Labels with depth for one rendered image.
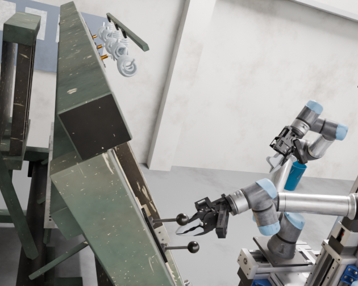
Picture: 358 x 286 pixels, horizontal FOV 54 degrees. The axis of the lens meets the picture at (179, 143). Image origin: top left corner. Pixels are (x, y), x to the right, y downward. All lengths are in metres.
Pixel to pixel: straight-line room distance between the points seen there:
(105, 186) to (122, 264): 0.20
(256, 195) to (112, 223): 0.62
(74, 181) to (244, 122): 4.63
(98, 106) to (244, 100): 4.52
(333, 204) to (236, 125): 3.85
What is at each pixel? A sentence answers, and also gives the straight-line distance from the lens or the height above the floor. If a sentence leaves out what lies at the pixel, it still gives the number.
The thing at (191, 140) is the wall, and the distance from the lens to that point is 4.96.
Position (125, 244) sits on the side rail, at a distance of 0.76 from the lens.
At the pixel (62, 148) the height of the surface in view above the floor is 1.67.
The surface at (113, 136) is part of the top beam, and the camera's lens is 0.62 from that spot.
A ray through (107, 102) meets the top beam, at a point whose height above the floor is 1.93.
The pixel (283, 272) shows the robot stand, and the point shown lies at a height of 0.95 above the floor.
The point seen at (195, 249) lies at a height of 1.44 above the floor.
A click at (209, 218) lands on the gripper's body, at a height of 1.49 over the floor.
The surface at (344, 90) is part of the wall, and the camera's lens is 6.03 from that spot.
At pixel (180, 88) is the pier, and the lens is 4.43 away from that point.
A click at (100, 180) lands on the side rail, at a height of 1.78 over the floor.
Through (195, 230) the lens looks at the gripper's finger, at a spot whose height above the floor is 1.45.
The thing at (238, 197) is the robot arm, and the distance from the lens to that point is 1.20.
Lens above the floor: 2.10
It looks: 21 degrees down
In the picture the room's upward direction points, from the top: 15 degrees clockwise
